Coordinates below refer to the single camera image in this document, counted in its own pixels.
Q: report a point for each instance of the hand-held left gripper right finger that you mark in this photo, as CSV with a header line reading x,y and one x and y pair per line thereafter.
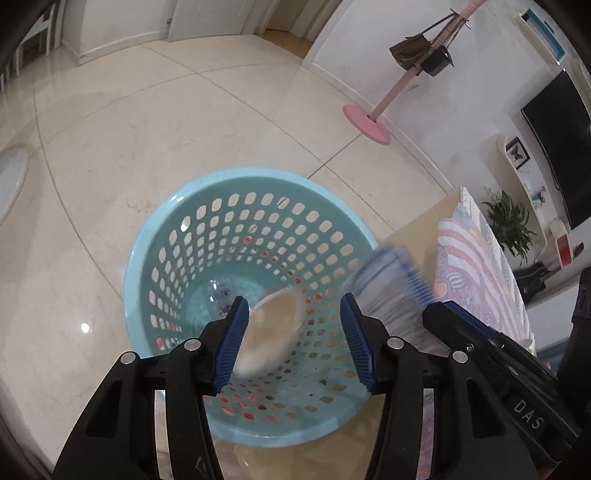
x,y
360,350

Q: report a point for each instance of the white dining chair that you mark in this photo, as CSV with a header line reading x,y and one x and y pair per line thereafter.
x,y
37,27

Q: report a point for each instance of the brown tote bag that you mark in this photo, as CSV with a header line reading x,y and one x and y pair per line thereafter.
x,y
408,50

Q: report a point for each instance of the black acoustic guitar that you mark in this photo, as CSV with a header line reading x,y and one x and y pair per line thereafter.
x,y
531,281

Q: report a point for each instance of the white panel door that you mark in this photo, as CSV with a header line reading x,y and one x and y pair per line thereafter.
x,y
207,18

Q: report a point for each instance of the black quilted bag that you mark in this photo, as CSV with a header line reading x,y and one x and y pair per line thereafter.
x,y
436,62

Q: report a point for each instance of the pink coat rack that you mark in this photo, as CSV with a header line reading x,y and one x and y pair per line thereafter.
x,y
369,124

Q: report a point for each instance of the small shelf ornaments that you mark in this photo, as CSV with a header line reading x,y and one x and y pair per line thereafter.
x,y
538,194

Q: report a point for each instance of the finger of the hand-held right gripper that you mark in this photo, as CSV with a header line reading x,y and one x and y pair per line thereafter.
x,y
452,323

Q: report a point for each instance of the framed butterfly picture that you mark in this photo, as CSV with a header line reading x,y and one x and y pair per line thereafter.
x,y
518,153

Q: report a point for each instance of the white blue box shelf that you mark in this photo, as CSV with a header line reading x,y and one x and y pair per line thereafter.
x,y
545,32

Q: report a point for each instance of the light blue plastic basket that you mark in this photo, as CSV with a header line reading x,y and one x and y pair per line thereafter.
x,y
258,183

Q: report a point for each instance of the curved white wall shelf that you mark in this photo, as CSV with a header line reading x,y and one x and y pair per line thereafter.
x,y
505,180

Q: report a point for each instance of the clear plastic bottle blue label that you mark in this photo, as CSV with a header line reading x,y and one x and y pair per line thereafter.
x,y
383,286

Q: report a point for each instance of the potted green plant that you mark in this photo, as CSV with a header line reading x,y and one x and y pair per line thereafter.
x,y
508,221

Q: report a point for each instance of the black wall television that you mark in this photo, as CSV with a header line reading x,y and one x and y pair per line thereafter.
x,y
568,138

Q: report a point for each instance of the beige paper cup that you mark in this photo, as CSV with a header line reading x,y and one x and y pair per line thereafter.
x,y
272,332

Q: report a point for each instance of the white dotted striped mat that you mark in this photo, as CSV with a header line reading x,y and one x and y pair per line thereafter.
x,y
466,198

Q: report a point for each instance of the small clear plastic bottle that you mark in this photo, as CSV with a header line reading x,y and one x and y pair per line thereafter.
x,y
219,295

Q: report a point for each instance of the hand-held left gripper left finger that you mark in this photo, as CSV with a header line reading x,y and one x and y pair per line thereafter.
x,y
231,350

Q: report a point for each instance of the floral pink purple blanket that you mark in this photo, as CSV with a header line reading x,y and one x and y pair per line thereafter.
x,y
466,258

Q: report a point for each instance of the red white wall box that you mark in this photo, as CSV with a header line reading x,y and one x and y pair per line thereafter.
x,y
564,249

